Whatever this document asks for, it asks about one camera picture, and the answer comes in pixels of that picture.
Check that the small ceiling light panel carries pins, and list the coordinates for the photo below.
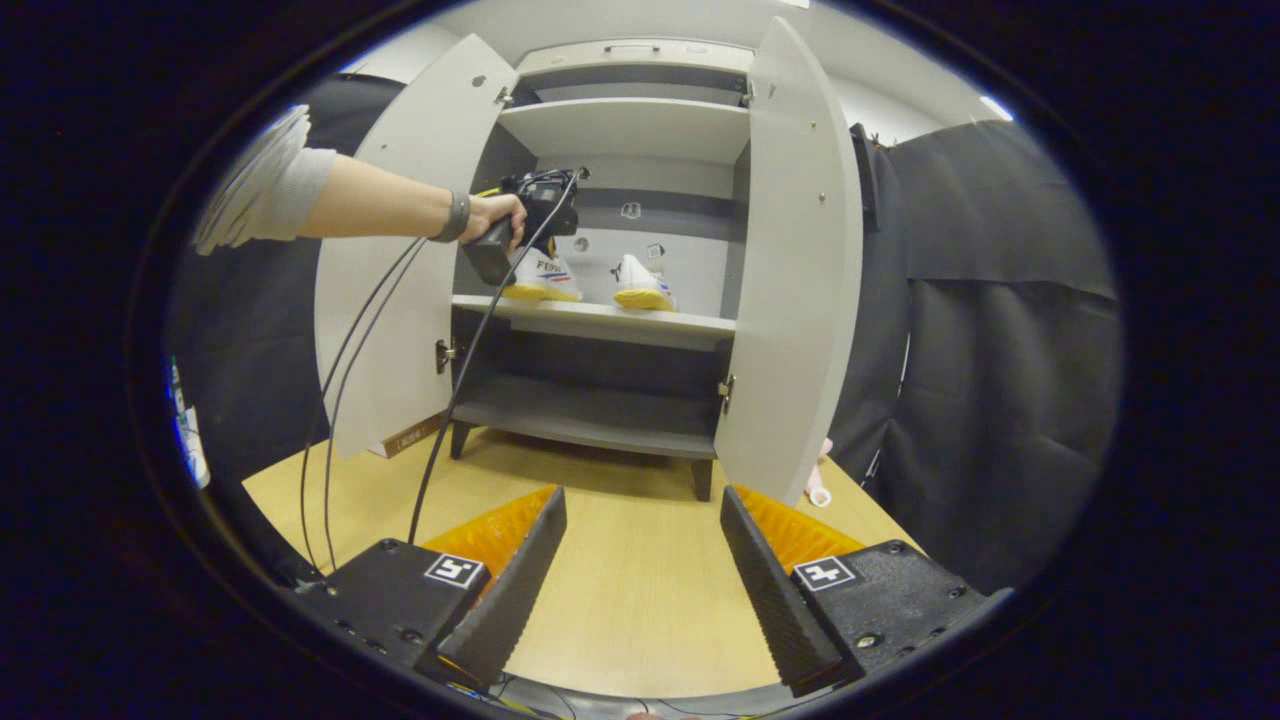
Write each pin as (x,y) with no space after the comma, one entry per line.
(996,108)

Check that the black backdrop cloth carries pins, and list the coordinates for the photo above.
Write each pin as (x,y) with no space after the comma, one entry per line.
(1000,400)
(250,330)

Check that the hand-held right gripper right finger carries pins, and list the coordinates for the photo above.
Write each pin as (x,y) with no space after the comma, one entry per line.
(775,610)

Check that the dark cabinet leg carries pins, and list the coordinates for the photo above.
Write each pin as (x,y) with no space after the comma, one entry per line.
(458,440)
(703,480)

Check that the pink green star plush toy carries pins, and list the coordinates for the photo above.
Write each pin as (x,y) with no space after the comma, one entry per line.
(818,485)

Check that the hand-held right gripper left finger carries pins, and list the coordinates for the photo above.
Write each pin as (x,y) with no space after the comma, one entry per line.
(520,600)

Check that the grey wristband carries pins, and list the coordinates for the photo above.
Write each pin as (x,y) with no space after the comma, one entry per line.
(457,217)

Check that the white shoe cabinet door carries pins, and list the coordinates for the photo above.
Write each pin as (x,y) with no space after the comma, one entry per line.
(410,330)
(790,260)

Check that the brown book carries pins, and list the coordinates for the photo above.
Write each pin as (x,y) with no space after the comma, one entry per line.
(405,438)

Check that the grey white shoe cabinet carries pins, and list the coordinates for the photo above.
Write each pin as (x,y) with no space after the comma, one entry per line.
(590,410)

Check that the white canvas shoe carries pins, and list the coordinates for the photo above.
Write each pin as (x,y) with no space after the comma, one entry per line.
(638,283)
(548,275)

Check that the white cabinet shelf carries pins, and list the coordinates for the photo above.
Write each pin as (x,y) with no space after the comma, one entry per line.
(625,128)
(620,322)

